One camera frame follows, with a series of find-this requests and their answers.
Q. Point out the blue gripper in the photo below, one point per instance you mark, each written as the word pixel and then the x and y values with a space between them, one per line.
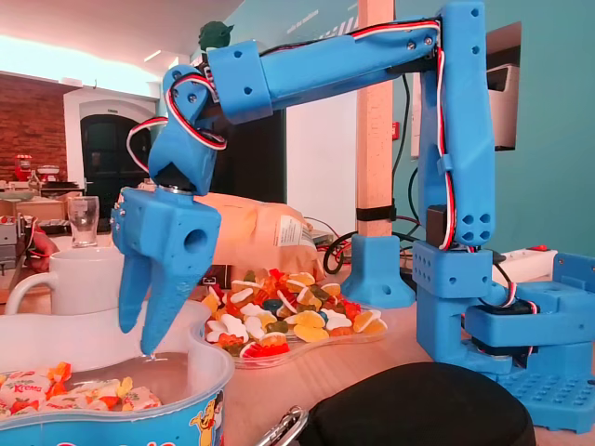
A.
pixel 160 229

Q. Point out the blue 3D-printed robot arm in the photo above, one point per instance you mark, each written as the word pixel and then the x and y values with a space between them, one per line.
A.
pixel 325 65

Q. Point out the translucent candy tub blue label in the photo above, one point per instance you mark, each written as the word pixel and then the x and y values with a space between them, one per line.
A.
pixel 93 334

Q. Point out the white ceramic mug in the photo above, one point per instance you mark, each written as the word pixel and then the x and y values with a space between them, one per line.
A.
pixel 79 279

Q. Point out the empty drinking glass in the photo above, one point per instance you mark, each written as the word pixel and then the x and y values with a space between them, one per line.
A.
pixel 84 223

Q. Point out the wrapped Krema candy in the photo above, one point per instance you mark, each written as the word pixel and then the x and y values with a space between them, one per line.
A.
pixel 141 399
pixel 25 388
pixel 93 391

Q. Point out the beige crisps bag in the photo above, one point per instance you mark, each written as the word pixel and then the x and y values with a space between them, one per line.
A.
pixel 260 232

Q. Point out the dark arched door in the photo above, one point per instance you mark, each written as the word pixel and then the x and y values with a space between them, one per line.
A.
pixel 107 153

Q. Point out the black fridge cabinet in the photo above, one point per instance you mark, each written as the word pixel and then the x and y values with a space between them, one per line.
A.
pixel 255 158

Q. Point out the clear plastic gummy tray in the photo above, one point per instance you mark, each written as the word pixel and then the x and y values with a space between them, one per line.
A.
pixel 325 344

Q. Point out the red candy machine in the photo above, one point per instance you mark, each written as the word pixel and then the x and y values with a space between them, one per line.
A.
pixel 23 167

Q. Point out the metal carabiner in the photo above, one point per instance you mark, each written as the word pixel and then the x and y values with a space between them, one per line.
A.
pixel 290 418

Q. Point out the ceiling light strip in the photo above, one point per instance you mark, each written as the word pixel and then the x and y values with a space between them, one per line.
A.
pixel 158 56

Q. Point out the green Yoda figure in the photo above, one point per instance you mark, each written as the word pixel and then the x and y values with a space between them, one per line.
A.
pixel 215 33

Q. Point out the black fabric pouch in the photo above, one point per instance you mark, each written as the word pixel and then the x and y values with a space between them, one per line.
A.
pixel 418 409

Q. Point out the white power strip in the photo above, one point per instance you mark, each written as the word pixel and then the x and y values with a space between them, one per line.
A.
pixel 525 266

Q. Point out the white office printer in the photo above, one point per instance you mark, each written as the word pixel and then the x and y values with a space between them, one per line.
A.
pixel 504 107

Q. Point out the blue post foot mount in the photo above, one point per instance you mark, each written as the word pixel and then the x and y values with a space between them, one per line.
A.
pixel 376 269

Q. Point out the wooden post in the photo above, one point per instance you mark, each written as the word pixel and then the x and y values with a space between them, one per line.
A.
pixel 374 153

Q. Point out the red wall alarm box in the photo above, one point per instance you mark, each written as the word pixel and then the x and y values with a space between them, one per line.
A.
pixel 396 130

